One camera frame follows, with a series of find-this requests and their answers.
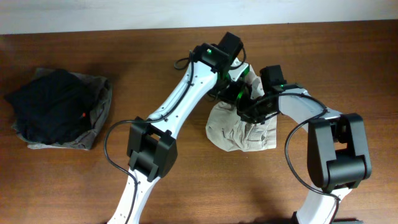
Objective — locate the black folded garment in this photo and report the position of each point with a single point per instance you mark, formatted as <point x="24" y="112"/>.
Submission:
<point x="52" y="109"/>

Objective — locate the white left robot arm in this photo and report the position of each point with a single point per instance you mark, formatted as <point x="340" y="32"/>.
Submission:
<point x="212" y="69"/>

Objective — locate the beige shorts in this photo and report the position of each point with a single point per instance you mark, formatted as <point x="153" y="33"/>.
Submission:
<point x="227" y="131"/>

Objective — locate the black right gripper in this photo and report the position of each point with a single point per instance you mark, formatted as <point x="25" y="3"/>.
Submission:
<point x="243" y="114"/>

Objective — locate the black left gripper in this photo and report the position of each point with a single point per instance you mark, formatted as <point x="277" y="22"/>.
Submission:
<point x="230" y="94"/>

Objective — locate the grey folded garment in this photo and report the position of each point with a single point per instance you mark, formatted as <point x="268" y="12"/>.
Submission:
<point x="103" y="90"/>

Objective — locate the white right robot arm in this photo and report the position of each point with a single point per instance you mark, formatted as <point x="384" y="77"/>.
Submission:
<point x="337" y="148"/>

